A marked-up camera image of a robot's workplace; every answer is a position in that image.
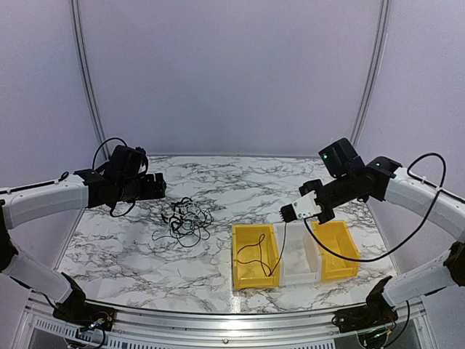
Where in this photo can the white translucent bin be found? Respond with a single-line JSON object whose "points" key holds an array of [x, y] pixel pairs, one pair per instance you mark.
{"points": [[301, 261]]}

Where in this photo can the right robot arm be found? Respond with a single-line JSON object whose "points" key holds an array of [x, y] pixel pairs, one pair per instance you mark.
{"points": [[385, 180]]}

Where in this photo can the right yellow bin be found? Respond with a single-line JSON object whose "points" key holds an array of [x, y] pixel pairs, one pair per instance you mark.
{"points": [[335, 236]]}

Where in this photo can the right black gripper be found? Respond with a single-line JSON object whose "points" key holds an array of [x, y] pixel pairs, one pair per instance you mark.
{"points": [[308, 185]]}

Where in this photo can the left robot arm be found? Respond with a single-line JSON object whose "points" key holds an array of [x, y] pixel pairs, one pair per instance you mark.
{"points": [[124, 177]]}

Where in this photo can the yellow bin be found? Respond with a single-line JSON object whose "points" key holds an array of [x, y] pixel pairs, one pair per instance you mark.
{"points": [[335, 236], [255, 258]]}

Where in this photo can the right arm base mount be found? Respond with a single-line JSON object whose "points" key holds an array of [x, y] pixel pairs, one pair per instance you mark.
{"points": [[375, 312]]}

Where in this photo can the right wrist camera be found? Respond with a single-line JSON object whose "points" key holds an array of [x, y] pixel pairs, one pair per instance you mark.
{"points": [[302, 208]]}

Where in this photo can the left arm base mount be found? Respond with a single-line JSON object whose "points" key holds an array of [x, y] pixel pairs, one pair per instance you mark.
{"points": [[77, 310]]}

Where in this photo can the aluminium front rail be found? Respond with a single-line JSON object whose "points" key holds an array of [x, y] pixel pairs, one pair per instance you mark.
{"points": [[143, 328]]}

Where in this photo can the left yellow bin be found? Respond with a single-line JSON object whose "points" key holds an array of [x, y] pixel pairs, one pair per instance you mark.
{"points": [[255, 258]]}

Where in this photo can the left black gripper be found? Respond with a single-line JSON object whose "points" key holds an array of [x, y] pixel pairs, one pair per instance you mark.
{"points": [[160, 185]]}

